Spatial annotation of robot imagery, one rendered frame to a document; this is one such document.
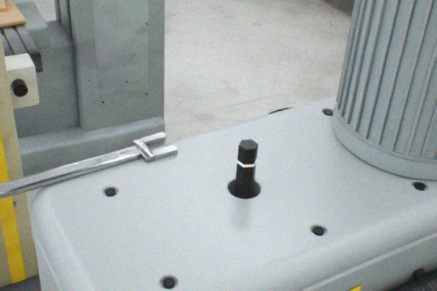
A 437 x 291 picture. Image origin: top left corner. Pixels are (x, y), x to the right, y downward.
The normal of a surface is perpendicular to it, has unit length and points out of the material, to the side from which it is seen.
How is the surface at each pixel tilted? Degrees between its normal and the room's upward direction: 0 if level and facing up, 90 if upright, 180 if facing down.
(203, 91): 0
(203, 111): 0
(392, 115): 90
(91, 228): 0
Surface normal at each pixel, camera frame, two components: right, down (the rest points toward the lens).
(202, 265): 0.05, -0.82
